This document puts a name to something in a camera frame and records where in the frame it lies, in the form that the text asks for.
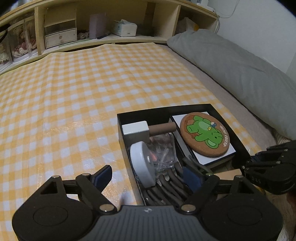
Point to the glass jar white lid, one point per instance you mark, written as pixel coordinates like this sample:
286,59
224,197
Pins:
141,160

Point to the clear doll display case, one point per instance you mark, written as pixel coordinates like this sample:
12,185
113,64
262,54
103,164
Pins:
4,58
23,44

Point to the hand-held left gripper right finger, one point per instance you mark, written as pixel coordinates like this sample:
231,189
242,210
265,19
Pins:
190,179

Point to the cream and brown patterned blanket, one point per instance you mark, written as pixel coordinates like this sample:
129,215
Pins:
283,139

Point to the dark brown hair claw clip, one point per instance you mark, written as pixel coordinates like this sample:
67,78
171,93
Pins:
173,183

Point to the small cream drawer unit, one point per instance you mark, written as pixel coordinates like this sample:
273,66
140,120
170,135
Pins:
60,37

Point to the brown tube white square cap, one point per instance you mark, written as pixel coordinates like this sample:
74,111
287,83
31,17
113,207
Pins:
136,131

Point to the yellow checked blanket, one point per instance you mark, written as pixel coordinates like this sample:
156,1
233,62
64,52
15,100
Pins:
69,92

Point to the black headband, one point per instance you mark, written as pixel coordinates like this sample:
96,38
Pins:
2,38

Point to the white small box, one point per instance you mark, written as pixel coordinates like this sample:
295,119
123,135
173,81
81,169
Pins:
204,3

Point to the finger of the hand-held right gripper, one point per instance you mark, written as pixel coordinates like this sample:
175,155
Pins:
261,171
282,153

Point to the small trinkets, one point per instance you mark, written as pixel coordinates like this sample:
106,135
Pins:
83,34

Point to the white and black gift box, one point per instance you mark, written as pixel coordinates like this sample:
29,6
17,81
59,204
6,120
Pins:
203,158

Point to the white plastic bag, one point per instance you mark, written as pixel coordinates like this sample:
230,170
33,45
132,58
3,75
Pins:
187,25

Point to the long wooden shelf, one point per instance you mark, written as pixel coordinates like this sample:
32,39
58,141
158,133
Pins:
39,27

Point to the grey pillow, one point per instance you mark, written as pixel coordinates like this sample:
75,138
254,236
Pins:
231,64

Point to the cork coaster green cartoon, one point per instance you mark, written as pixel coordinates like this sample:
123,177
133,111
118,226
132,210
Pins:
203,132

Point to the white tissue box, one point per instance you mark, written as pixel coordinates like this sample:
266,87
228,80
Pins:
124,29

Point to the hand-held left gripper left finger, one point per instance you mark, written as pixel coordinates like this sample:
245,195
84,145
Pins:
103,178

